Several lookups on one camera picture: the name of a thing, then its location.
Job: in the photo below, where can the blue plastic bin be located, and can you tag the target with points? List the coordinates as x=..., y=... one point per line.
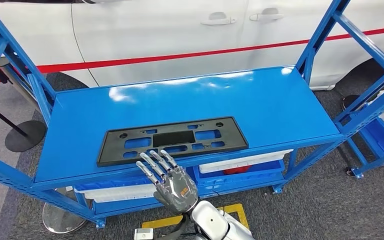
x=377, y=139
x=112, y=186
x=238, y=180

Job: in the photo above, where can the white car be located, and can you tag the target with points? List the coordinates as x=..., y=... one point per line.
x=145, y=30

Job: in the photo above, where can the blue metal shelf rack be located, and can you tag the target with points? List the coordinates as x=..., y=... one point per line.
x=245, y=99

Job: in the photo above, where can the yellow floor tape square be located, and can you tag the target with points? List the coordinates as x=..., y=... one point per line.
x=162, y=222

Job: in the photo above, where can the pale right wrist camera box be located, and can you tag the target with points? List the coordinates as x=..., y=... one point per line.
x=144, y=234

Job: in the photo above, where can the blue wheeled shelf rack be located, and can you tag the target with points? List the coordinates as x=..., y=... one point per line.
x=357, y=173

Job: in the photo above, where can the black plastic panel part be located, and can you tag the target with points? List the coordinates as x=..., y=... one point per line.
x=173, y=138

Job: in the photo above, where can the black base stanchion post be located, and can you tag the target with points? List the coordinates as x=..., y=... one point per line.
x=24, y=137

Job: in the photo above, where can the red plastic object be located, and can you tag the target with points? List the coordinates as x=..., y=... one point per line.
x=236, y=170

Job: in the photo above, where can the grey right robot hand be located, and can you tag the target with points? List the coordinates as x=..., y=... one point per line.
x=178, y=192

